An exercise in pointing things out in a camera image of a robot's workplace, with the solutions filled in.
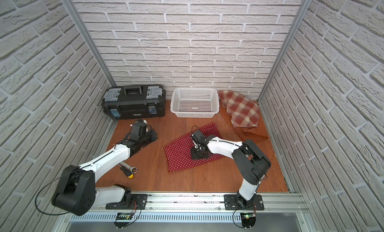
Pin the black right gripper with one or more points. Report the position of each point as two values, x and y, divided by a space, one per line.
194 156

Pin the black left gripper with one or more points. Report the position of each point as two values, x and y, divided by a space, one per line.
149 136

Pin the red polka dot skirt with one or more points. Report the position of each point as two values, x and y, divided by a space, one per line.
178 154

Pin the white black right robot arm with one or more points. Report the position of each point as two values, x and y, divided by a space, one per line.
252 163

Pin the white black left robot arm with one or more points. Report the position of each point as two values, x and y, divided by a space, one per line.
76 191

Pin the black plastic toolbox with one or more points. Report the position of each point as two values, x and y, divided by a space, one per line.
134 102

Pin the silver wrench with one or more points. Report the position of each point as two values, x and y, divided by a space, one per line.
133 170

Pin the yellow black screwdriver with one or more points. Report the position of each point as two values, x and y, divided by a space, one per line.
127 172

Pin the orange brown skirt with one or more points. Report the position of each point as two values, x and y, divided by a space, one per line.
257 134

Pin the white plastic basket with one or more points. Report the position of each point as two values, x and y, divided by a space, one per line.
195 102

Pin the red plaid skirt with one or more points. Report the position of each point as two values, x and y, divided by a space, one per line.
243 112

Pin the right controller board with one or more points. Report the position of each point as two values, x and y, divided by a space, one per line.
248 220

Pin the controller board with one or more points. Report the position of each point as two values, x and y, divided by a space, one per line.
248 220
122 220

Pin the left controller board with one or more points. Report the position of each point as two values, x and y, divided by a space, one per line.
122 220

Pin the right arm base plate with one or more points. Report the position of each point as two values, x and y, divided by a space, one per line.
236 202

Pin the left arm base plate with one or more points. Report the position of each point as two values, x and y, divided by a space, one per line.
129 202

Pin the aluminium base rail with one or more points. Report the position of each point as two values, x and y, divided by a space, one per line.
218 202

